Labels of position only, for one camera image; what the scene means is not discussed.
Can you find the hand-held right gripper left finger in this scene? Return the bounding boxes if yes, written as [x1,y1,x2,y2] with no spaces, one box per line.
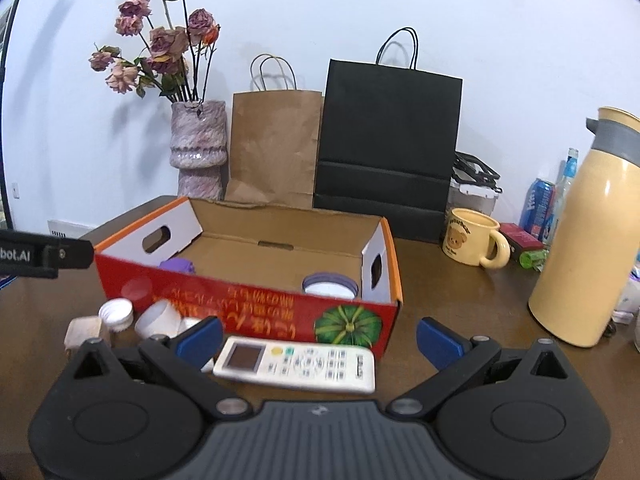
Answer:
[60,316,253,423]

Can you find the clear clip-lid plastic container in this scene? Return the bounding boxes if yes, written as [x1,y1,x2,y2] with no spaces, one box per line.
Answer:
[446,151,502,216]

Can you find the dark red small box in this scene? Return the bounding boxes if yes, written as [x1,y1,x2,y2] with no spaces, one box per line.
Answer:
[499,222,545,256]

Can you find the white ribbed bottle cap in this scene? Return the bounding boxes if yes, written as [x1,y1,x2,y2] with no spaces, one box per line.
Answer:
[98,298,135,332]

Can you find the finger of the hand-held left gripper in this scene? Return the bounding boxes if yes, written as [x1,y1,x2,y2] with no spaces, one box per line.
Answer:
[42,236,95,280]

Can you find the dried pink roses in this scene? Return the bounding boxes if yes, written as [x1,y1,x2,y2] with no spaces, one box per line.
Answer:
[89,0,222,106]

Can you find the blue drink can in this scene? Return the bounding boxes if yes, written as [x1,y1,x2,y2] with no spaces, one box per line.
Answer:
[519,177,556,241]

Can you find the white plastic ring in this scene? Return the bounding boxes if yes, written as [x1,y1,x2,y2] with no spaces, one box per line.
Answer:
[134,299,182,341]

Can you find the white remote control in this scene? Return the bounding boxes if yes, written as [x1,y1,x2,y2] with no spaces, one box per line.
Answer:
[212,336,376,395]

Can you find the pink mottled vase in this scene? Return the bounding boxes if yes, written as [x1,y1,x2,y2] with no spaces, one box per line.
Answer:
[169,100,228,200]

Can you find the black paper bag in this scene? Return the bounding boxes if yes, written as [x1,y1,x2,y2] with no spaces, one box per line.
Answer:
[313,27,463,241]

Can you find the green small bottle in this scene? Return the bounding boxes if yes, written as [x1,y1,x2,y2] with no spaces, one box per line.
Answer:
[519,249,550,271]

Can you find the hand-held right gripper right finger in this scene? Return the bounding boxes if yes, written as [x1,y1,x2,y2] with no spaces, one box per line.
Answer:
[385,316,583,423]

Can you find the cream cube plug adapter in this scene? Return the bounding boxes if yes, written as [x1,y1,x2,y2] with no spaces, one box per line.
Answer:
[64,315,112,358]

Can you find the brown paper bag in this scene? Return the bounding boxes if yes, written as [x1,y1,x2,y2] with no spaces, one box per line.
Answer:
[225,54,323,209]

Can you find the yellow bear mug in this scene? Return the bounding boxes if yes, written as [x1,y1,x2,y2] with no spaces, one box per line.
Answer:
[442,207,512,269]

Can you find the beige thermos jug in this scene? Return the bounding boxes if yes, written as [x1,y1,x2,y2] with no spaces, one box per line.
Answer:
[528,106,640,348]

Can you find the red orange cardboard box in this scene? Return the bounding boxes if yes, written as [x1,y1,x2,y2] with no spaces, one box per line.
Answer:
[94,195,403,361]

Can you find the purple rimmed white jar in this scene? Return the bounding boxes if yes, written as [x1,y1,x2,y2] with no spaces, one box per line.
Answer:
[302,272,360,301]

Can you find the clear bottle blue label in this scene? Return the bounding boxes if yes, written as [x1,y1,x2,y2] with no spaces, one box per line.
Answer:
[542,148,580,248]

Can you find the white plastic packaging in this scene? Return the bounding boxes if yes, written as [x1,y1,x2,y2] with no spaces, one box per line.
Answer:
[612,255,640,326]

